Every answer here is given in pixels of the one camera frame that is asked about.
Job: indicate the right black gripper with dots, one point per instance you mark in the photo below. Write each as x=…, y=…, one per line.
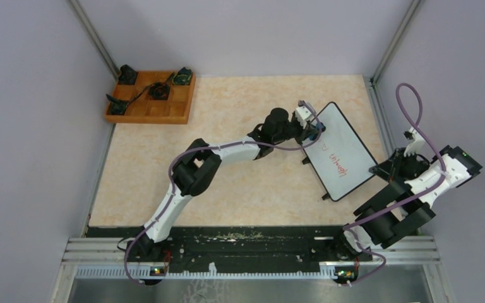
x=391, y=167

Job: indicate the dark object tray centre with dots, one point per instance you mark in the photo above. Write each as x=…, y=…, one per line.
x=159, y=91

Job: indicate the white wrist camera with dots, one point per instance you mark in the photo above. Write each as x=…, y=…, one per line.
x=304, y=113
x=415, y=142

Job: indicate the blue whiteboard eraser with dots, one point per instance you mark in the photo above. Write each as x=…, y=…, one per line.
x=320, y=127

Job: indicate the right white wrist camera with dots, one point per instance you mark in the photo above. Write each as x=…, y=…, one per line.
x=415, y=142

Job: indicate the orange wooden compartment tray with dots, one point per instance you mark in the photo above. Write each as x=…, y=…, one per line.
x=143, y=110

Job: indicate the aluminium frame rail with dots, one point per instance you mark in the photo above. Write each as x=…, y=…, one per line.
x=100, y=258

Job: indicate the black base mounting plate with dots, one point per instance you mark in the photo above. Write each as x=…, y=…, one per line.
x=315, y=243

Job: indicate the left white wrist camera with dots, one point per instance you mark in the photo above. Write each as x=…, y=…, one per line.
x=304, y=113

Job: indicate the small black-framed whiteboard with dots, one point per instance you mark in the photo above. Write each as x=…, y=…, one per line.
x=339, y=157

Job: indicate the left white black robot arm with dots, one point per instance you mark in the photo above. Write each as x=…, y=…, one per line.
x=192, y=172

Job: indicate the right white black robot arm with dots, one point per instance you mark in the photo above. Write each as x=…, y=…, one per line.
x=405, y=204

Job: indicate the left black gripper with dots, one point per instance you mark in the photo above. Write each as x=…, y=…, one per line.
x=303, y=133

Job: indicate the dark object tray top-right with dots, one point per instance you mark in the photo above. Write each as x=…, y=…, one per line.
x=182, y=77

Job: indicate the dark object tray bottom-left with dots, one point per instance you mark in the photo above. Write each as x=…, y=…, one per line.
x=117, y=107

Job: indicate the dark object tray top-left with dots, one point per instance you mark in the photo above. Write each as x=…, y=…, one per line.
x=127, y=75

